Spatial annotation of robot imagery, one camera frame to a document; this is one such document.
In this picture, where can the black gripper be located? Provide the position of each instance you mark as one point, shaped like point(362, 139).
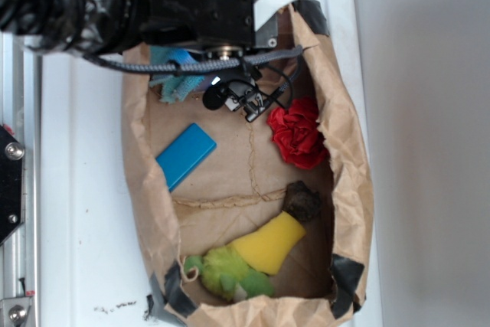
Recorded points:
point(208, 25)

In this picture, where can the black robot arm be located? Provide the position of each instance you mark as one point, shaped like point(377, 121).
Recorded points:
point(98, 27)

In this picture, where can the red crumpled cloth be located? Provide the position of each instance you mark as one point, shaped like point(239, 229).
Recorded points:
point(296, 134)

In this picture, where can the black round microphone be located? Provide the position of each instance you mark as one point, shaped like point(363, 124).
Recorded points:
point(214, 98)

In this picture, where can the blue rectangular block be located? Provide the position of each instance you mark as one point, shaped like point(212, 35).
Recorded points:
point(184, 154)

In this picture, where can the brown paper bag bin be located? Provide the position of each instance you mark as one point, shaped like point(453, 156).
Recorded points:
point(242, 184)

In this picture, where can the dark brown lump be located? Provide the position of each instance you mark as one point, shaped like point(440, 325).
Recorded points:
point(301, 202)

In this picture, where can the yellow sponge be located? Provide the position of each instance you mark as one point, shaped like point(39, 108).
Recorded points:
point(266, 248)

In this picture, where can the green plush toy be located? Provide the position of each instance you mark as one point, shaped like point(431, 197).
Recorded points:
point(225, 274)

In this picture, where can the aluminium frame rail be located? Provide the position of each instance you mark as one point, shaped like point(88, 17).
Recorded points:
point(20, 113)

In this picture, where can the black metal bracket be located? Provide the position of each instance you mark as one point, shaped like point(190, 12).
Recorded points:
point(12, 173)

